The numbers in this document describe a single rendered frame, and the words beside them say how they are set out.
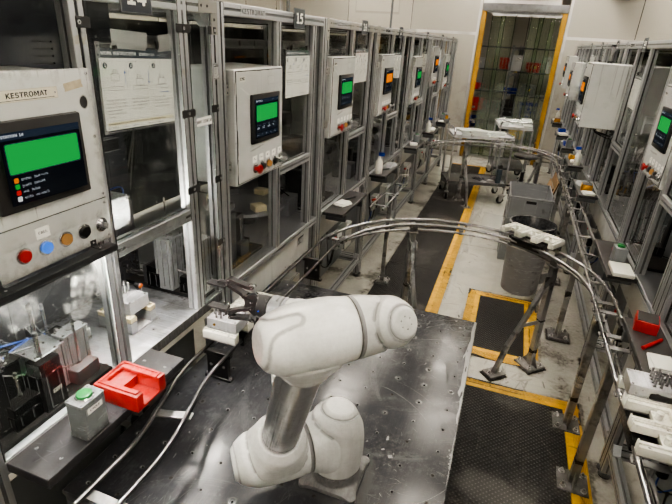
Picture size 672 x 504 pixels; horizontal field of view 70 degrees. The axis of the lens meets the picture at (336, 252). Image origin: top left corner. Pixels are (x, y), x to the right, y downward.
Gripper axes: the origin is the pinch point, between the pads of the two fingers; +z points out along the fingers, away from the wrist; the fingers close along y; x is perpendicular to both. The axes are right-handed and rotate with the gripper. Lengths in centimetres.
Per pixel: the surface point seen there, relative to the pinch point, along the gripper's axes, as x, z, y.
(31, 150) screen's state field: 42, 18, 54
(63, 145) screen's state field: 34, 18, 53
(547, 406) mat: -135, -134, -111
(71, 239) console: 35.1, 19.5, 29.2
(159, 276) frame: -25, 44, -15
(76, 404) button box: 50, 10, -10
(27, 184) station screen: 45, 18, 47
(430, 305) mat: -225, -49, -111
